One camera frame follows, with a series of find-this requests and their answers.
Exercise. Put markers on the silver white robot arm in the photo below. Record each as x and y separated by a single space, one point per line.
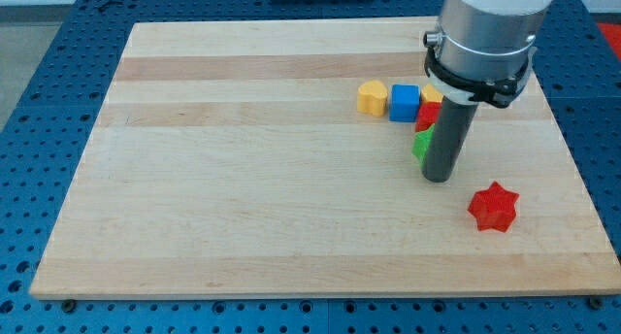
481 51

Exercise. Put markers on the green star block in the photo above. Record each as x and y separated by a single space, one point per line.
421 143

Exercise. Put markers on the red star block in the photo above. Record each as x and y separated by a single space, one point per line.
494 208

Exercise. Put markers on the wooden board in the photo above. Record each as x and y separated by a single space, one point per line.
229 160

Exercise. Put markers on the yellow heart block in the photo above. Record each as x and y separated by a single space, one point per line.
372 98

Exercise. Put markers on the blue cube block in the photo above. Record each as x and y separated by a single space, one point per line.
404 103

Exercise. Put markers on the small yellow block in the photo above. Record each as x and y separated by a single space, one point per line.
429 94

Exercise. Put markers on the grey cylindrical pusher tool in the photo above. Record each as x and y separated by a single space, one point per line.
450 131

